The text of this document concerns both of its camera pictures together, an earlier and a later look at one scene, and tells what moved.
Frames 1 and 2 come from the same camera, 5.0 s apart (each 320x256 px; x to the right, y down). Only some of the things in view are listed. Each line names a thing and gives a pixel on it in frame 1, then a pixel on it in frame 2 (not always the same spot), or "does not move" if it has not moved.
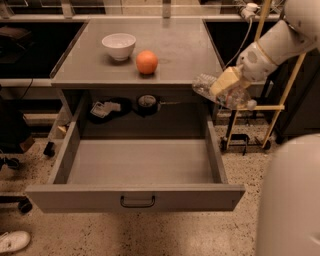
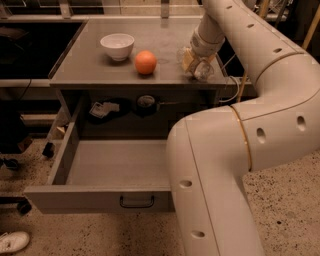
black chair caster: x=11 y=162 does not move
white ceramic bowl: x=119 y=44 does not move
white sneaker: x=13 y=240 does not move
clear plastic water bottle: x=237 y=98 → x=201 y=69
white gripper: x=256 y=64 → x=204 y=47
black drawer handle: x=137 y=206 does not move
